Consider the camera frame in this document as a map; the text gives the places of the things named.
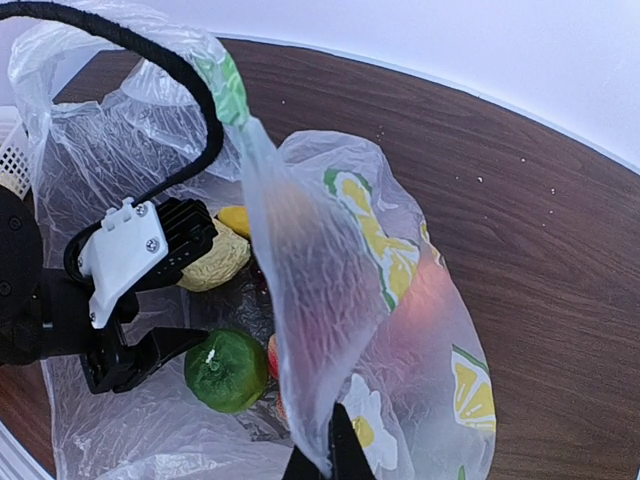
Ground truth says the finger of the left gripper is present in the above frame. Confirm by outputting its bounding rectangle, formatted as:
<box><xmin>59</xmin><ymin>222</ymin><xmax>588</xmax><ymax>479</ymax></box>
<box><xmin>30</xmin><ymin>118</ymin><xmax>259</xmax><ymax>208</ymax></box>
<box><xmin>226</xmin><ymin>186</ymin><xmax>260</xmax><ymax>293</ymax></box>
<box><xmin>114</xmin><ymin>327</ymin><xmax>209</xmax><ymax>393</ymax></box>

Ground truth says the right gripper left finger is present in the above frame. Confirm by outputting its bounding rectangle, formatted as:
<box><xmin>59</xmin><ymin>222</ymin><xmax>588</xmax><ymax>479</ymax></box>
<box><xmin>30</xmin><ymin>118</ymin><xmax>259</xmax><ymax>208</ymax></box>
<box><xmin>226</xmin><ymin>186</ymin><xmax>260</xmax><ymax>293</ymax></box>
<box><xmin>282</xmin><ymin>447</ymin><xmax>323</xmax><ymax>480</ymax></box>

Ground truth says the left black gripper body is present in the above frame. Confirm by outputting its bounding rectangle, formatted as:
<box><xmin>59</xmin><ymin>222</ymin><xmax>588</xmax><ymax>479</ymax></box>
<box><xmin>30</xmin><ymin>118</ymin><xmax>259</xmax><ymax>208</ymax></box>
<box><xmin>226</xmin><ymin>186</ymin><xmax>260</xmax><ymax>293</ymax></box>
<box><xmin>1</xmin><ymin>187</ymin><xmax>140</xmax><ymax>394</ymax></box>

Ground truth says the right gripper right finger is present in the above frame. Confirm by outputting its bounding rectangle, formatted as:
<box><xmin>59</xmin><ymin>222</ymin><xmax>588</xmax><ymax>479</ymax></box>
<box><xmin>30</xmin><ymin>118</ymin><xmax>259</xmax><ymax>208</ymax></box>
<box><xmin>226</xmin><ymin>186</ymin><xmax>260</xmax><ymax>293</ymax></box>
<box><xmin>329</xmin><ymin>403</ymin><xmax>375</xmax><ymax>480</ymax></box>

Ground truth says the yellow green fruit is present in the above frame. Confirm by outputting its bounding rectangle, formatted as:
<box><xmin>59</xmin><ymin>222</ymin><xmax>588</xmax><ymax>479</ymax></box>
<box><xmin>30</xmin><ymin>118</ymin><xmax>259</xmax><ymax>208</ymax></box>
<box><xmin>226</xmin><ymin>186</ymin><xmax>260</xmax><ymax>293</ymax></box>
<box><xmin>184</xmin><ymin>329</ymin><xmax>269</xmax><ymax>414</ymax></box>

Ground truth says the pale fruit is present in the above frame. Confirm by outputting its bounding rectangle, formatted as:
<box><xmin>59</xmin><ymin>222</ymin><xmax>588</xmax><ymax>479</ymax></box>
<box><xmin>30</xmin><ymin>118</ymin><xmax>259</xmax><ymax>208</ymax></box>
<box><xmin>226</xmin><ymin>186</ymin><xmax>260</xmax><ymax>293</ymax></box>
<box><xmin>177</xmin><ymin>219</ymin><xmax>251</xmax><ymax>293</ymax></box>

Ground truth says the clear plastic bag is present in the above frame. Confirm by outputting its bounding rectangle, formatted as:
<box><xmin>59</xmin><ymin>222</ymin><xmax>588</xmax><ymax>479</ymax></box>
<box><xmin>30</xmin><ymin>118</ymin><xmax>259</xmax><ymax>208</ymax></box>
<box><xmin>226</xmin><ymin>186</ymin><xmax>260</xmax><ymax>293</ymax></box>
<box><xmin>1</xmin><ymin>1</ymin><xmax>497</xmax><ymax>479</ymax></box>

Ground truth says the white plastic basket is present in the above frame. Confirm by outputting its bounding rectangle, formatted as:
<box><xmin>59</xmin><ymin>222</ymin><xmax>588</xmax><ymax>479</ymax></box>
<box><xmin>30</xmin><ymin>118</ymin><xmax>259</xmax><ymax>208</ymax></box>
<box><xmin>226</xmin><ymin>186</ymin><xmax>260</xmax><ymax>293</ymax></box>
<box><xmin>0</xmin><ymin>106</ymin><xmax>30</xmax><ymax>199</ymax></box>

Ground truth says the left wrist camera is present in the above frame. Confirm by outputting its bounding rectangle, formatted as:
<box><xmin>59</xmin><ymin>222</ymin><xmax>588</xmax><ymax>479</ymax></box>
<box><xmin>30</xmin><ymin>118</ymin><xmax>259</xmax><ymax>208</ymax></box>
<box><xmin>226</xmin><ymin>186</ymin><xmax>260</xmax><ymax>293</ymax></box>
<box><xmin>63</xmin><ymin>197</ymin><xmax>218</xmax><ymax>330</ymax></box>

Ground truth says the left black cable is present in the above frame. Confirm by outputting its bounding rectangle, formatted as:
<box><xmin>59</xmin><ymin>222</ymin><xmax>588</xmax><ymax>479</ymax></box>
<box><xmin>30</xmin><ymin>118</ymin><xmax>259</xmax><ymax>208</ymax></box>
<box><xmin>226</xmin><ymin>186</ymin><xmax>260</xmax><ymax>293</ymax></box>
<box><xmin>0</xmin><ymin>1</ymin><xmax>225</xmax><ymax>201</ymax></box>

